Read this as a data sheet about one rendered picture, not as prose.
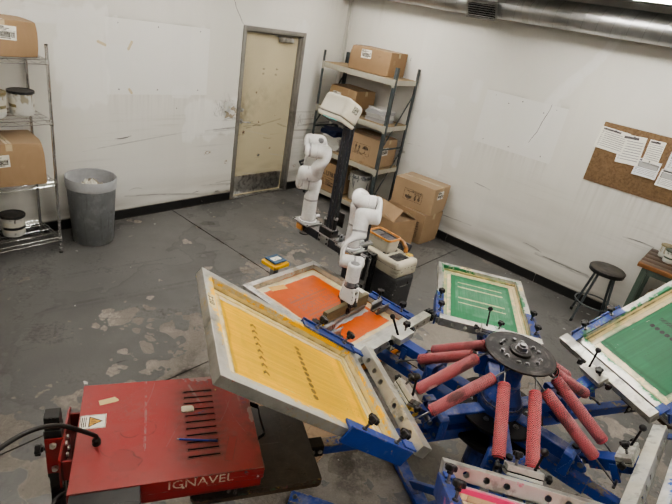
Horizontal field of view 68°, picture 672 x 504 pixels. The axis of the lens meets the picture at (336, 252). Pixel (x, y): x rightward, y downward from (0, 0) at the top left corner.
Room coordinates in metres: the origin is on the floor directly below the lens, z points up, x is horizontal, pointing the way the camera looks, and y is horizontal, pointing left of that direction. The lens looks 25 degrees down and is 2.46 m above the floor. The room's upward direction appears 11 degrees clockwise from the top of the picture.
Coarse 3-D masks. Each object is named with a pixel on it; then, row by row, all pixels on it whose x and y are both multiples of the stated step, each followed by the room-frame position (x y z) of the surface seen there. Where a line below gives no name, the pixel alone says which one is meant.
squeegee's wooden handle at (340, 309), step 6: (360, 294) 2.46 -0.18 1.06; (366, 294) 2.48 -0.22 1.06; (360, 300) 2.43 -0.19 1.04; (366, 300) 2.48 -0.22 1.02; (336, 306) 2.29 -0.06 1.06; (342, 306) 2.31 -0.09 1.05; (360, 306) 2.44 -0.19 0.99; (324, 312) 2.22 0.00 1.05; (330, 312) 2.23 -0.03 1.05; (336, 312) 2.27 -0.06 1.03; (342, 312) 2.31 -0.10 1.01; (330, 318) 2.24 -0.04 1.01; (324, 324) 2.21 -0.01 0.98
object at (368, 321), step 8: (304, 280) 2.69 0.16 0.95; (312, 280) 2.70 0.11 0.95; (320, 280) 2.72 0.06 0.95; (304, 288) 2.59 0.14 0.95; (312, 288) 2.61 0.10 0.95; (328, 288) 2.64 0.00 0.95; (368, 312) 2.46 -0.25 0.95; (352, 320) 2.34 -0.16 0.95; (360, 320) 2.36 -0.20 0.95; (368, 320) 2.38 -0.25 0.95; (376, 320) 2.39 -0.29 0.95; (384, 320) 2.41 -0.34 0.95; (360, 328) 2.28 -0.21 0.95; (368, 328) 2.30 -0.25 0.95; (376, 328) 2.31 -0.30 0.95
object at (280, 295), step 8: (288, 288) 2.55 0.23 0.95; (296, 288) 2.57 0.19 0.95; (272, 296) 2.43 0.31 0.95; (280, 296) 2.45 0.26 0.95; (288, 296) 2.47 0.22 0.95; (288, 304) 2.38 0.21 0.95; (296, 312) 2.32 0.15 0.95; (336, 328) 2.24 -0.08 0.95; (344, 328) 2.25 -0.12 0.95; (352, 328) 2.27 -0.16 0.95; (344, 336) 2.18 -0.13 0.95; (360, 336) 2.21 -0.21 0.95
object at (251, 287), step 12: (312, 264) 2.85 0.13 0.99; (276, 276) 2.61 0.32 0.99; (288, 276) 2.68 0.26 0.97; (336, 276) 2.75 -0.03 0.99; (252, 288) 2.42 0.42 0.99; (360, 288) 2.66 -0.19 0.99; (264, 300) 2.32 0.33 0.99; (372, 300) 2.56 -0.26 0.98; (288, 312) 2.25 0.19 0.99; (396, 324) 2.33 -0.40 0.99; (372, 336) 2.18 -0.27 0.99
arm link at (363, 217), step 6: (378, 198) 2.64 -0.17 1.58; (378, 204) 2.60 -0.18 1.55; (360, 210) 2.52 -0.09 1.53; (366, 210) 2.53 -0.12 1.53; (372, 210) 2.54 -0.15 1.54; (378, 210) 2.55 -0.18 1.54; (354, 216) 2.53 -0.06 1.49; (360, 216) 2.50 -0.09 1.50; (366, 216) 2.51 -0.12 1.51; (372, 216) 2.51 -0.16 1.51; (378, 216) 2.52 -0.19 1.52; (354, 222) 2.51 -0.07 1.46; (360, 222) 2.49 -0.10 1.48; (366, 222) 2.50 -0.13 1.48; (372, 222) 2.51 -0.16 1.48; (378, 222) 2.51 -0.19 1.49; (354, 228) 2.49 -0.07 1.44; (360, 228) 2.47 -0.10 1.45; (366, 228) 2.49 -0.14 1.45
